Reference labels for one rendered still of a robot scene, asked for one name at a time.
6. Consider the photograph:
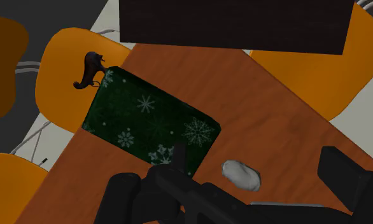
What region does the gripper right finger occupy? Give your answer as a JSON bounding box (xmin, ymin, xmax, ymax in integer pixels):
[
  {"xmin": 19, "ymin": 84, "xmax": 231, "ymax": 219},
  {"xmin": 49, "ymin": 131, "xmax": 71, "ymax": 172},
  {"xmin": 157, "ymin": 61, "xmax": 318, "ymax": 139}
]
[{"xmin": 316, "ymin": 145, "xmax": 373, "ymax": 224}]

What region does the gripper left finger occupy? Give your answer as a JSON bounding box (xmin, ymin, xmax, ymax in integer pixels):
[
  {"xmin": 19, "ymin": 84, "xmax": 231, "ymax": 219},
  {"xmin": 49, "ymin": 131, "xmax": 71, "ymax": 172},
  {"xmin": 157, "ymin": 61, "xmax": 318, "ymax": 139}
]
[{"xmin": 93, "ymin": 143, "xmax": 262, "ymax": 224}]

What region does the grey white lumpy object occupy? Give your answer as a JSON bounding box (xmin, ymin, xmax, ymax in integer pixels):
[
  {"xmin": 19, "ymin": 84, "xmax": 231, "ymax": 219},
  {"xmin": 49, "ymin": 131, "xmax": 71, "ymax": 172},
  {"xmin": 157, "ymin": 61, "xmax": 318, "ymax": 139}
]
[{"xmin": 220, "ymin": 159, "xmax": 262, "ymax": 192}]

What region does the green snowflake gift box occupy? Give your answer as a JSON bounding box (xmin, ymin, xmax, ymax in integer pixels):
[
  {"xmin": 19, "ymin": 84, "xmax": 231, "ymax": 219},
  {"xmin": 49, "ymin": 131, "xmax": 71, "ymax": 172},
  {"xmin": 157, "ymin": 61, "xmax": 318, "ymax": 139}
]
[{"xmin": 81, "ymin": 66, "xmax": 222, "ymax": 178}]

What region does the orange chair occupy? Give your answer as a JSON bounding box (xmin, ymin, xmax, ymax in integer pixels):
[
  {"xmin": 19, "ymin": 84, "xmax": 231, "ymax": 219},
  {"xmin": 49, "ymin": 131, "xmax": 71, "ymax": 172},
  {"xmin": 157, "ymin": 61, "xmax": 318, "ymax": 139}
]
[
  {"xmin": 249, "ymin": 0, "xmax": 373, "ymax": 122},
  {"xmin": 10, "ymin": 27, "xmax": 132, "ymax": 163},
  {"xmin": 0, "ymin": 13, "xmax": 41, "ymax": 122},
  {"xmin": 0, "ymin": 152, "xmax": 50, "ymax": 224}
]

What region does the brown wooden table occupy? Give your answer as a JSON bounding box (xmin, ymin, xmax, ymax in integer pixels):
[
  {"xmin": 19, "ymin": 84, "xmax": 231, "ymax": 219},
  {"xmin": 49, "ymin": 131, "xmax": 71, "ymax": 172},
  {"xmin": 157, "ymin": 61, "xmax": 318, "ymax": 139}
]
[{"xmin": 14, "ymin": 43, "xmax": 373, "ymax": 224}]

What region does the dark brown animal figure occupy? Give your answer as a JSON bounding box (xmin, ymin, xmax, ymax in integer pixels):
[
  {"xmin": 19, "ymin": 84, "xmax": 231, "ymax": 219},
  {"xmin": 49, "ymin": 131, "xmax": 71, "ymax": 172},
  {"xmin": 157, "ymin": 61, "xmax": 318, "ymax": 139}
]
[{"xmin": 73, "ymin": 51, "xmax": 107, "ymax": 90}]

